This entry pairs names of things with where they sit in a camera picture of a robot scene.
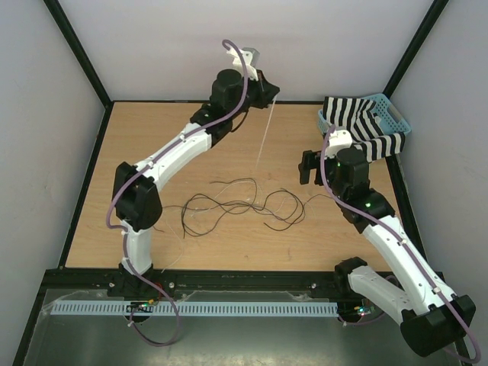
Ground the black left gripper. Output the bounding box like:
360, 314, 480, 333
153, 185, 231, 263
228, 69, 278, 120

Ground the white zip tie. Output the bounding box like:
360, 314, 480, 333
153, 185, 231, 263
254, 96, 277, 171

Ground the grey wire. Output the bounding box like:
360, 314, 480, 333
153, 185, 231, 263
181, 178, 306, 233

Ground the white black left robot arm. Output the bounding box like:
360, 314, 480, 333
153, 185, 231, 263
107, 69, 280, 296

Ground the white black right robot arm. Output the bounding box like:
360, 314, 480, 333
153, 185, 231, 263
298, 148, 476, 357

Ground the black white striped cloth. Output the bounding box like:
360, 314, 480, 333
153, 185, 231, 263
317, 94, 411, 162

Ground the light blue perforated basket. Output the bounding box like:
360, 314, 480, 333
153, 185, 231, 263
316, 93, 412, 142

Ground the grey metal front plate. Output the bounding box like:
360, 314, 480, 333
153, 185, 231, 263
24, 291, 455, 365

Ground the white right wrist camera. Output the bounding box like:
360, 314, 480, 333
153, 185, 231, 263
324, 129, 353, 159

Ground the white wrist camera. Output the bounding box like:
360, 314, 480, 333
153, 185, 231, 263
226, 47, 260, 81
324, 129, 353, 159

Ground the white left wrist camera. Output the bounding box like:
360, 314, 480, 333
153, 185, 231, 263
226, 47, 260, 81

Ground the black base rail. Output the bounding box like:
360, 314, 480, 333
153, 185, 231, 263
41, 268, 361, 301

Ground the black cage frame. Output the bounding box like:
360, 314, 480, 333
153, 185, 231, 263
12, 0, 448, 366

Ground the white slotted cable duct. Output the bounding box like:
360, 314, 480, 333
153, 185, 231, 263
50, 300, 337, 318

